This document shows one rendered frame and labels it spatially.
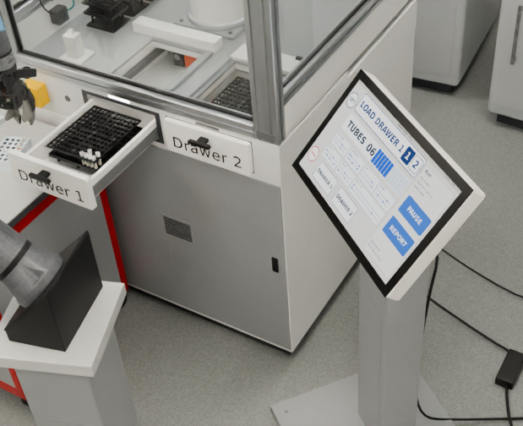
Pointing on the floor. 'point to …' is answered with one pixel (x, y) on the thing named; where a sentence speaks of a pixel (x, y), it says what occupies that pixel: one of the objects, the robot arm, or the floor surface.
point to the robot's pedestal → (73, 369)
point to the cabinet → (233, 236)
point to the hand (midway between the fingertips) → (25, 118)
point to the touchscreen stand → (376, 369)
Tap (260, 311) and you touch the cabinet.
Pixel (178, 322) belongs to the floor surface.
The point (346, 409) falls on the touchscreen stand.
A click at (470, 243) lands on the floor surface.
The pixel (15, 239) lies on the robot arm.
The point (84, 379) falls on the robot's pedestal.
